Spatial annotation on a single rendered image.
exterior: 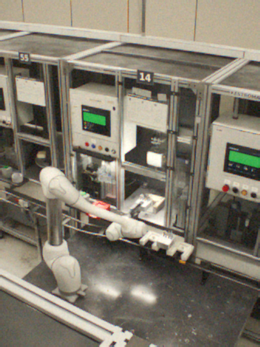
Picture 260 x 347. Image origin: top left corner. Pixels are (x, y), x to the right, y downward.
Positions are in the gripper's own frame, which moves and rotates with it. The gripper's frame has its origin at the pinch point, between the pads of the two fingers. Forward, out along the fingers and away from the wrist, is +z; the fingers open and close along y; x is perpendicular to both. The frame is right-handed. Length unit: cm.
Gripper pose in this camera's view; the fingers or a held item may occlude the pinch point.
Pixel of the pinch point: (140, 206)
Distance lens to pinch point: 310.7
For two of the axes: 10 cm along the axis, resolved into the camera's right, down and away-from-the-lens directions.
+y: 0.0, -8.7, -5.0
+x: -8.5, -2.6, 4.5
